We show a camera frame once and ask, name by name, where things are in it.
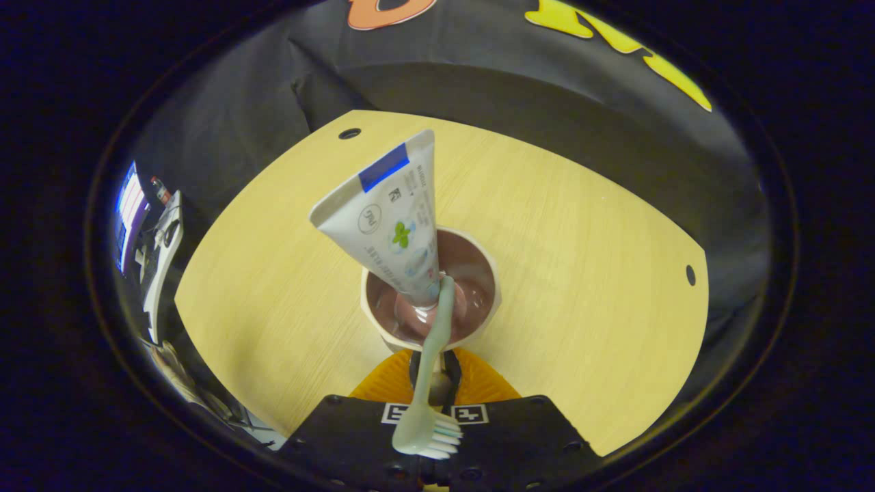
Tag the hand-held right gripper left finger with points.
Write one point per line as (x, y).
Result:
(355, 437)

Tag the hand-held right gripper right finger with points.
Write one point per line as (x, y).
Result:
(519, 437)

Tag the pale green toothbrush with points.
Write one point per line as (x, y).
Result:
(417, 430)

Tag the white toothpaste tube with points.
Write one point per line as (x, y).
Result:
(389, 219)

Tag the black round desk cap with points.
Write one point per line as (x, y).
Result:
(349, 133)
(690, 275)

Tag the red capped bottle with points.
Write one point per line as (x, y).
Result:
(160, 191)

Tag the black backdrop cloth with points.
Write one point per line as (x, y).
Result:
(513, 82)

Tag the white frame stand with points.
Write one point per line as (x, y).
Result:
(164, 260)

